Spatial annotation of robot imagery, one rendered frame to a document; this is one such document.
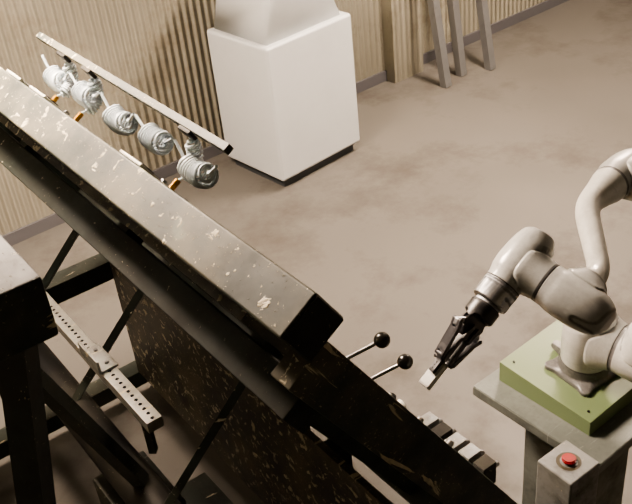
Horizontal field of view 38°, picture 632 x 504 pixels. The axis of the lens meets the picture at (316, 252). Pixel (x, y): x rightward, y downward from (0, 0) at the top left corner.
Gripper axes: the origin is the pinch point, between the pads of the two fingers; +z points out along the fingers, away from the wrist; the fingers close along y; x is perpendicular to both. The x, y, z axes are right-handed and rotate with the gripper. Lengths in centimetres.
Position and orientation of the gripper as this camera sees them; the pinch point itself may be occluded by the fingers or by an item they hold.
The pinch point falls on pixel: (433, 374)
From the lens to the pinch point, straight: 214.0
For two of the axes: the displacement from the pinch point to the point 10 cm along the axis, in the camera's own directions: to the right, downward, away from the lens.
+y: 5.0, 4.9, 7.1
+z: -6.2, 7.8, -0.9
